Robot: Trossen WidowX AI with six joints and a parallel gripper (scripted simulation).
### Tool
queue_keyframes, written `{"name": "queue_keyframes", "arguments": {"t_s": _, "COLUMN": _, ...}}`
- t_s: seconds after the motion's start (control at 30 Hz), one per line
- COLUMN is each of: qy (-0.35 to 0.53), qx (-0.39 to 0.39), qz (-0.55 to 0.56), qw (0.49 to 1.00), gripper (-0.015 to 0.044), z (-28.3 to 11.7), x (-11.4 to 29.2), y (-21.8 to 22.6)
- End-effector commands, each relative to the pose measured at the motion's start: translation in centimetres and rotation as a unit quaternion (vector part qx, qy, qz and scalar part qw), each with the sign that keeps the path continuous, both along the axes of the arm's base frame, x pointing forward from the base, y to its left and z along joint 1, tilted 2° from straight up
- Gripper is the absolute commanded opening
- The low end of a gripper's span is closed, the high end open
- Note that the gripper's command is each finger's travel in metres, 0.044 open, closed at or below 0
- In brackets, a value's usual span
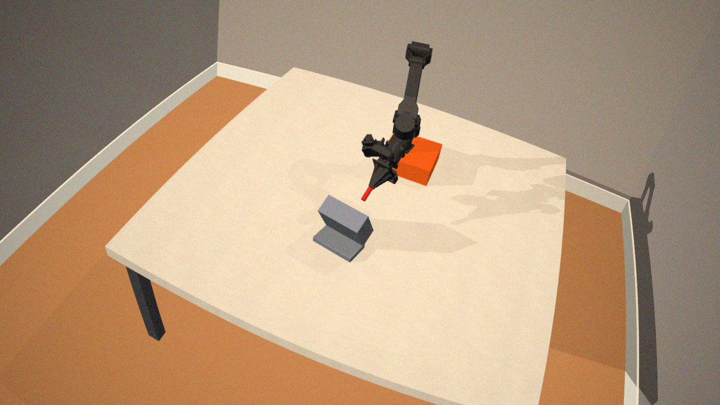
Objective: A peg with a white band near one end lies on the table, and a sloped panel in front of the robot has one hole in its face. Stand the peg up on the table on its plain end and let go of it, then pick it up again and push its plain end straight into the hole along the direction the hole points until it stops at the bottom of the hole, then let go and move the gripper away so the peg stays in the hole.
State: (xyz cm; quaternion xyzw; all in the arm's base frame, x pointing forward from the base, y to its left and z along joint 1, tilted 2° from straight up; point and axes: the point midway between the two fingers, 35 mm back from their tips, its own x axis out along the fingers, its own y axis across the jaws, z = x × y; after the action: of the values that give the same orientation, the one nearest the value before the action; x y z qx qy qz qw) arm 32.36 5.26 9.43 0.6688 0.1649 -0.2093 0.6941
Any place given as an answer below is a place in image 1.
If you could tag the red peg with white band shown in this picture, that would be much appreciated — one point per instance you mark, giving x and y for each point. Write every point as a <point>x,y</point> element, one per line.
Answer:
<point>366,194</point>

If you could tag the dark grey sloped panel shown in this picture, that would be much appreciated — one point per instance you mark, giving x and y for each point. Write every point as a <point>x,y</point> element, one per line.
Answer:
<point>346,229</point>

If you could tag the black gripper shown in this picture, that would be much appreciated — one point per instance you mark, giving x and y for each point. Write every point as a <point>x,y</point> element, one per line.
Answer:
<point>389,156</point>

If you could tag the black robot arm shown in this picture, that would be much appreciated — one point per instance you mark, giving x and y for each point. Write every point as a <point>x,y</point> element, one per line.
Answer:
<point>406,119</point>

